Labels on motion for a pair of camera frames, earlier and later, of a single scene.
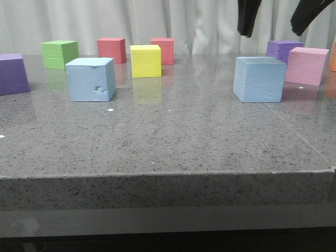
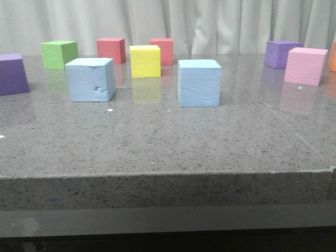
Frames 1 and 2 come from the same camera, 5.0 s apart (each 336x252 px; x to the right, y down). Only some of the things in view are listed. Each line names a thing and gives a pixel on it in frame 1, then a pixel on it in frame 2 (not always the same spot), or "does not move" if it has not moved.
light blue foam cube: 259,79 -> 199,83
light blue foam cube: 91,79 does not move
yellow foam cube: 146,61 does not move
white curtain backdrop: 198,27 does not move
